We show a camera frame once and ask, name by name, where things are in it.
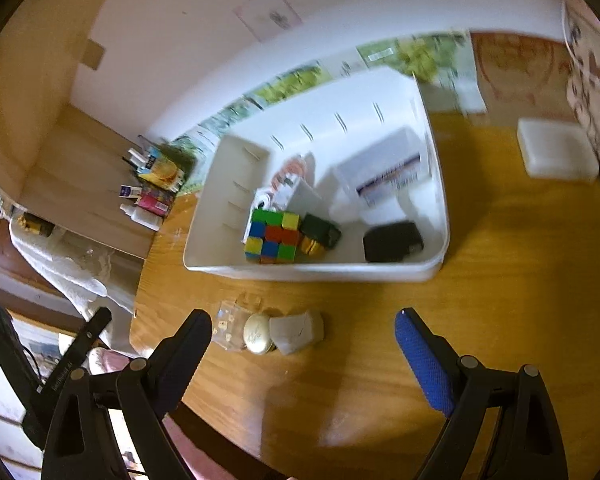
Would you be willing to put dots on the green printed paper sheet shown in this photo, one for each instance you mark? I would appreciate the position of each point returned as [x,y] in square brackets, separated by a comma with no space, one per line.
[290,80]

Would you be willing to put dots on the white rectangular block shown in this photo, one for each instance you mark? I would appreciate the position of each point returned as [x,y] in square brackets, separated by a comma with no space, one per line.
[555,150]

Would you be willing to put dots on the yellow snack packet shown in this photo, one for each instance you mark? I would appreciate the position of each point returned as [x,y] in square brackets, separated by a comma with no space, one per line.
[160,170]

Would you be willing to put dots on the printed wall hanging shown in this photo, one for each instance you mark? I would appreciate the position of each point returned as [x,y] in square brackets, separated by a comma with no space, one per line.
[595,85]

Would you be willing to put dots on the blue and white printed box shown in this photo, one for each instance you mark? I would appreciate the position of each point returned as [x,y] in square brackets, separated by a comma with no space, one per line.
[375,160]

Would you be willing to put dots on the black pouch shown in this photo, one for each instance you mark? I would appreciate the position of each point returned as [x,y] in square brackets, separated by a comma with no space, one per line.
[392,242]

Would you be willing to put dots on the white plastic storage bin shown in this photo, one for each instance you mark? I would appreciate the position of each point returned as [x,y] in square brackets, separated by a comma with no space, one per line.
[410,270]

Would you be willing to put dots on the clear plastic box with stickers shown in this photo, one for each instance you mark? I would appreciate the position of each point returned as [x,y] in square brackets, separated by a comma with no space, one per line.
[227,325]

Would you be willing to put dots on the white towel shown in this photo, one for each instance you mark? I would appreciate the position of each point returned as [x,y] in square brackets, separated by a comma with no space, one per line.
[65,265]

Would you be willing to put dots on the brown tape patch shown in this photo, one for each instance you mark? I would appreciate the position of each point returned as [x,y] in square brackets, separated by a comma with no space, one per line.
[92,55]

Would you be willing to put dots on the round cream compact case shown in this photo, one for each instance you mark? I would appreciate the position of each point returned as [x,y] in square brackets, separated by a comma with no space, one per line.
[257,332]

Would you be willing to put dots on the white plastic bottle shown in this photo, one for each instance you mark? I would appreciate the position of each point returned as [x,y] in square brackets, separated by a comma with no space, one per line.
[142,217]

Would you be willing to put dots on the pink printed box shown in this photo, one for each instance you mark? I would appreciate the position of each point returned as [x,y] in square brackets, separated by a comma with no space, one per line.
[155,202]

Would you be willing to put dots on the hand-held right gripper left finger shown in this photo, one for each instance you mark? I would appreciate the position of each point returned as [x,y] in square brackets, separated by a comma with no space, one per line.
[180,362]

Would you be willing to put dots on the pink correction tape dispenser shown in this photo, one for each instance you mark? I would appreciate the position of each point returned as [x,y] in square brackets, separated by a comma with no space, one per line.
[287,175]

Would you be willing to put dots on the multicoloured puzzle cube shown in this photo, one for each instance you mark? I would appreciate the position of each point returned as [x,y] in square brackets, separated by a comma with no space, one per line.
[272,235]

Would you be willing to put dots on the dark box with gold trim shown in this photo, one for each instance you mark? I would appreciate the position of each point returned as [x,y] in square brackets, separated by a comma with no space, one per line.
[320,230]

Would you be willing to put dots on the wooden side cabinet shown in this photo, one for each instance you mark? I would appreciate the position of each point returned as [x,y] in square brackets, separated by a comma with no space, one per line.
[80,170]

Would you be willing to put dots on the white wall paper sheet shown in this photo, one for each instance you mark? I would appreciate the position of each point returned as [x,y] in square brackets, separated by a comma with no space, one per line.
[270,12]

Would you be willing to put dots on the yellow black small object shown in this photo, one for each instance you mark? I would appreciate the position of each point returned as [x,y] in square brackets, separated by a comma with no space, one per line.
[37,225]

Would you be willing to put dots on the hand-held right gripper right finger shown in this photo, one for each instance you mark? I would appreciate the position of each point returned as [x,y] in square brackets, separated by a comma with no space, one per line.
[425,365]

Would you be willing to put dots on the white faceted small object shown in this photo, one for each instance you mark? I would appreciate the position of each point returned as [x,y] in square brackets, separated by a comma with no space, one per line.
[295,332]

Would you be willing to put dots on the carved wooden panel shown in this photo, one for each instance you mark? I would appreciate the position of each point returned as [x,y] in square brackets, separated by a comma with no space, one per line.
[520,75]

